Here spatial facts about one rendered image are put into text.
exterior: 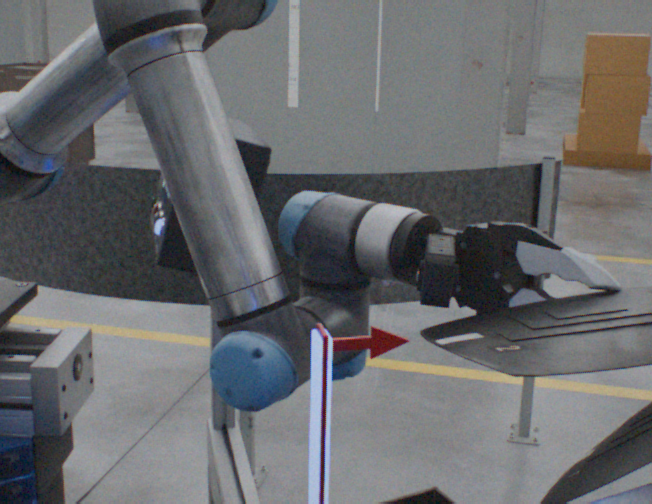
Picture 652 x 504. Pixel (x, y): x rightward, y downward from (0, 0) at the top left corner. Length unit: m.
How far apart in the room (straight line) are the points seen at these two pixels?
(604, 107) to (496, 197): 6.07
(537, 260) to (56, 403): 0.60
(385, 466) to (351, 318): 2.00
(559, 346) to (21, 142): 0.74
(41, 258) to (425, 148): 4.41
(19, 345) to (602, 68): 7.87
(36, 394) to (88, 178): 1.61
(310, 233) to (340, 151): 6.04
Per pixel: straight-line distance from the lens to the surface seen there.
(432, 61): 6.73
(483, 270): 0.79
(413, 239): 0.84
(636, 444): 0.91
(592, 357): 0.61
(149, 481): 2.82
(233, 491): 1.06
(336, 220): 0.88
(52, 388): 1.09
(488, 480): 2.86
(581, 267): 0.75
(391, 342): 0.62
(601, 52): 8.73
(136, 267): 2.65
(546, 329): 0.66
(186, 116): 0.81
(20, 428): 1.13
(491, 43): 4.96
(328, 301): 0.90
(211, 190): 0.80
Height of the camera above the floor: 1.40
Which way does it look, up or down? 16 degrees down
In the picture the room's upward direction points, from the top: 1 degrees clockwise
